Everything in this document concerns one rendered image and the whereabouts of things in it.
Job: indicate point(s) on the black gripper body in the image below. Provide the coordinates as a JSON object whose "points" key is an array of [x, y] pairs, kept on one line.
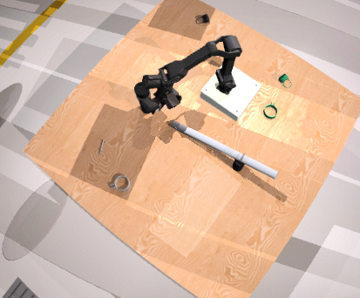
{"points": [[152, 104]]}

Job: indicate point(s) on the black post with cap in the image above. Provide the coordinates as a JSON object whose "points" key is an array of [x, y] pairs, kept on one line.
{"points": [[142, 94]]}

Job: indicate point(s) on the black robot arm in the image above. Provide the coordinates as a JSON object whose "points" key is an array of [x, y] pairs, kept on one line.
{"points": [[178, 69]]}

